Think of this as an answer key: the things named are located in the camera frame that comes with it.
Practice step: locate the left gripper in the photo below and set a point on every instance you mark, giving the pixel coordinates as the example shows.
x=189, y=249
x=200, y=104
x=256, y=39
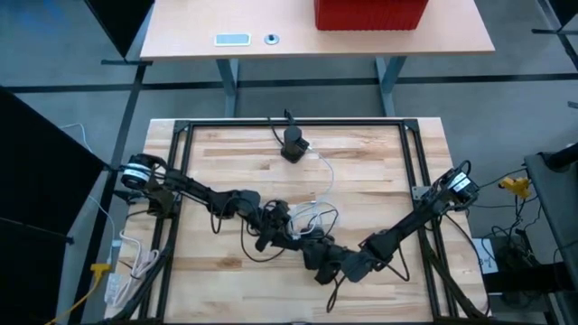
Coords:
x=271, y=221

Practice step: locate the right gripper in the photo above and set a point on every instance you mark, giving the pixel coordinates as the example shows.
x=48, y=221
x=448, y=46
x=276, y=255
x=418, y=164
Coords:
x=343, y=264

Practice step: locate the black tower power strip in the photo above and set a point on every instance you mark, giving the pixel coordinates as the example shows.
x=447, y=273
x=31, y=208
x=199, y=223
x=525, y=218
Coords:
x=293, y=144

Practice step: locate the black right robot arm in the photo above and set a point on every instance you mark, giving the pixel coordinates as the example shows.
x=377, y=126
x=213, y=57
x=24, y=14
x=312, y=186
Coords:
x=406, y=225

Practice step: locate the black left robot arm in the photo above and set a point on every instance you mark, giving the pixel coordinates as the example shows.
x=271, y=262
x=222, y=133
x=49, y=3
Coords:
x=203, y=196

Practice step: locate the white paper label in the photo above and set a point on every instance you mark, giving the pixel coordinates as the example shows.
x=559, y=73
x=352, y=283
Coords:
x=485, y=257

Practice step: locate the white extension socket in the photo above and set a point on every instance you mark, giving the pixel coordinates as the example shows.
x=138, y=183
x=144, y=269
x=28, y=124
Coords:
x=113, y=289

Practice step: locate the round desk grommet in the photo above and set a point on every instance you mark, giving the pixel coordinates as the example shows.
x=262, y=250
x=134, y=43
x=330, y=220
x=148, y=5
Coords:
x=271, y=39

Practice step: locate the white phone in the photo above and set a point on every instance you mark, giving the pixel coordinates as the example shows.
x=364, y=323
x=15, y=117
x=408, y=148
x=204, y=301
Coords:
x=232, y=39

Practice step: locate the black equipment box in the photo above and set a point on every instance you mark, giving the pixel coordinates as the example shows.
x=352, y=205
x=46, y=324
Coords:
x=519, y=271

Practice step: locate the light wood desk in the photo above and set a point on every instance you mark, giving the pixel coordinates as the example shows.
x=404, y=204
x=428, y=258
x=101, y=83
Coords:
x=293, y=27

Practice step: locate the yellow clamp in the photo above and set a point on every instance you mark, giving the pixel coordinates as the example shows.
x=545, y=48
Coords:
x=515, y=186

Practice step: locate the red storage bin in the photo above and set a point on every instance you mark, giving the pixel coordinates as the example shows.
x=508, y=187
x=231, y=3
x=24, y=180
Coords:
x=370, y=13

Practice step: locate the dark grey cart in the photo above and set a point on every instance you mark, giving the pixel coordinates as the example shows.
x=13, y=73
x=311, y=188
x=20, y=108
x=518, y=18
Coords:
x=555, y=203

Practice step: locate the large black partition panel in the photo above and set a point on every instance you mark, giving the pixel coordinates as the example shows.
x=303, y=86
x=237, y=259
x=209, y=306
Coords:
x=40, y=189

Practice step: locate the grey metal bracket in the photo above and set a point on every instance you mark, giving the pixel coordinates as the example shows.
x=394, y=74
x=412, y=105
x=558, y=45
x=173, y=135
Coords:
x=420, y=192

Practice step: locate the black aluminium table frame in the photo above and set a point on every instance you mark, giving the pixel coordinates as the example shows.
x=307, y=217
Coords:
x=361, y=122

